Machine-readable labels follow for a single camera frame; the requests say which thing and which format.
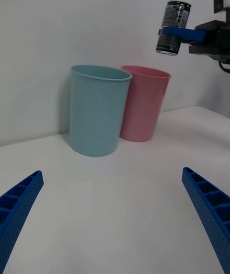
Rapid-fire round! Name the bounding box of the black drink can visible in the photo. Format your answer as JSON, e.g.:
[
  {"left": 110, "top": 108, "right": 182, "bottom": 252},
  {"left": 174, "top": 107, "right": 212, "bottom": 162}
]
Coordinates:
[{"left": 155, "top": 0, "right": 192, "bottom": 57}]

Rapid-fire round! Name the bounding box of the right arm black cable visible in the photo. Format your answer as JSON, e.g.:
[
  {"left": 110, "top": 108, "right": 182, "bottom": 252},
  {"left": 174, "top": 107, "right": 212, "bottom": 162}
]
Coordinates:
[{"left": 218, "top": 60, "right": 230, "bottom": 74}]

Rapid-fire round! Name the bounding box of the pink plastic bin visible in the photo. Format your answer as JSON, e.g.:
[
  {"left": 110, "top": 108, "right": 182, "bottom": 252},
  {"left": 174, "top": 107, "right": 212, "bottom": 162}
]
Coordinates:
[{"left": 119, "top": 65, "right": 172, "bottom": 143}]

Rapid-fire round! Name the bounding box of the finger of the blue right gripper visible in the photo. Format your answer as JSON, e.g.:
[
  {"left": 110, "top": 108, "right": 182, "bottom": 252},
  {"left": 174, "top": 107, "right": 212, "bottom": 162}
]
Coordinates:
[{"left": 158, "top": 26, "right": 207, "bottom": 45}]

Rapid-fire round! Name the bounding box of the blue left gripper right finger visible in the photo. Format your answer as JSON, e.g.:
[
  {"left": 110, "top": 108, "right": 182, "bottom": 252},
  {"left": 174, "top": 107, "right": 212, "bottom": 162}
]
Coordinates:
[{"left": 181, "top": 167, "right": 230, "bottom": 274}]

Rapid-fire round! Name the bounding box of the pale blue plastic bin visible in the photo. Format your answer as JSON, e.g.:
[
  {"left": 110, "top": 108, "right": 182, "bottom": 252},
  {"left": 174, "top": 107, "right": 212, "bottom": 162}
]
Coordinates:
[{"left": 69, "top": 64, "right": 133, "bottom": 157}]

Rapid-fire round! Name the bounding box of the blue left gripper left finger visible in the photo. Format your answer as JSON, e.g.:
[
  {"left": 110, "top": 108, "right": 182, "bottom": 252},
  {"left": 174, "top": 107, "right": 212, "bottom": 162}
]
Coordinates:
[{"left": 0, "top": 170, "right": 45, "bottom": 274}]

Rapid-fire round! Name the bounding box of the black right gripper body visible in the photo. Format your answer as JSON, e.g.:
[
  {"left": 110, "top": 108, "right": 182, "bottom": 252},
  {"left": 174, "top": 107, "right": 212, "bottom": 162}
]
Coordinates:
[{"left": 188, "top": 20, "right": 230, "bottom": 62}]

